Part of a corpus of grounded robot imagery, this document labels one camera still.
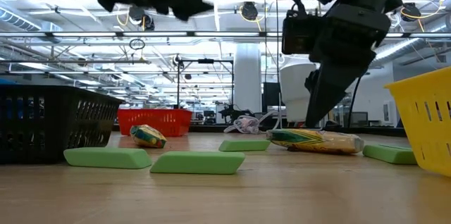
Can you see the black plastic basket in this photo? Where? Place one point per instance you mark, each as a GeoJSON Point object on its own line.
{"type": "Point", "coordinates": [53, 122]}

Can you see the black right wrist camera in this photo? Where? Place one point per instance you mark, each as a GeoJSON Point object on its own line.
{"type": "Point", "coordinates": [299, 32]}

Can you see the black aluminium table frame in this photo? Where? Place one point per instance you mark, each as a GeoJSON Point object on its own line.
{"type": "Point", "coordinates": [208, 129]}

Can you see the red plastic basket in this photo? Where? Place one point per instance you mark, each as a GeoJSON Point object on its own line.
{"type": "Point", "coordinates": [158, 122]}

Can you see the black background monitor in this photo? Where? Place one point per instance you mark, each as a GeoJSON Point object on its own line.
{"type": "Point", "coordinates": [271, 97]}

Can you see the green eraser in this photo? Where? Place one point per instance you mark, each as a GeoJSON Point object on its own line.
{"type": "Point", "coordinates": [243, 145]}
{"type": "Point", "coordinates": [105, 158]}
{"type": "Point", "coordinates": [197, 162]}
{"type": "Point", "coordinates": [387, 154]}

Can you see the black background robot arm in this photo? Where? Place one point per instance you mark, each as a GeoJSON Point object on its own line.
{"type": "Point", "coordinates": [232, 113]}

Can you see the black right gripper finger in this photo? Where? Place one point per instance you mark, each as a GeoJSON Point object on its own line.
{"type": "Point", "coordinates": [331, 83]}
{"type": "Point", "coordinates": [311, 80]}

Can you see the white pillar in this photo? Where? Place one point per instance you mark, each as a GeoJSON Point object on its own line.
{"type": "Point", "coordinates": [248, 76]}

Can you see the black background frame stand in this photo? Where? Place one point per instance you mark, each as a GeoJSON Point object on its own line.
{"type": "Point", "coordinates": [206, 61]}

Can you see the yellow crayon pack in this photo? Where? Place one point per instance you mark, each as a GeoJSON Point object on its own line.
{"type": "Point", "coordinates": [317, 141]}
{"type": "Point", "coordinates": [148, 136]}

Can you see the yellow plastic basket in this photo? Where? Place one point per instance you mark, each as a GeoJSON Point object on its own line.
{"type": "Point", "coordinates": [426, 118]}

